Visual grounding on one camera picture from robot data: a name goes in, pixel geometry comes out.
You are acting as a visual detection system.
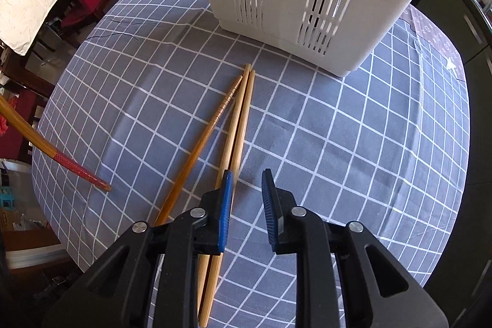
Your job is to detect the brown ridged chopstick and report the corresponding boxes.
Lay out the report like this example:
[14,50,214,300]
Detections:
[153,74,244,227]

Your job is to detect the light wooden chopstick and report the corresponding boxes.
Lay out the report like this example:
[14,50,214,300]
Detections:
[198,64,252,327]
[198,69,257,328]

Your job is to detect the red chopstick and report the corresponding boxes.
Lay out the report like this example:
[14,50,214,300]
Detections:
[1,97,112,192]

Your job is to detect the green lower kitchen cabinets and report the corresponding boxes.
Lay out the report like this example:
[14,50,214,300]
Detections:
[412,0,491,193]

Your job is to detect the grey checkered tablecloth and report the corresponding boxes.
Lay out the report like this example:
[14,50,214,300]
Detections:
[32,0,470,327]

